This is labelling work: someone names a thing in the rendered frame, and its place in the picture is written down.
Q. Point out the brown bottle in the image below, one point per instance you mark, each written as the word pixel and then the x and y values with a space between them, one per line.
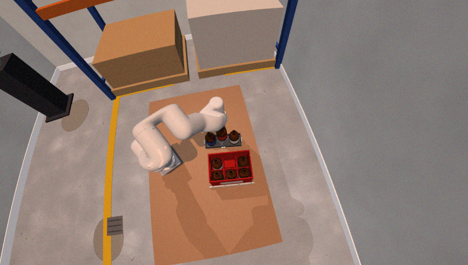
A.
pixel 243 173
pixel 231 174
pixel 242 161
pixel 222 135
pixel 217 164
pixel 234 137
pixel 217 176
pixel 210 139

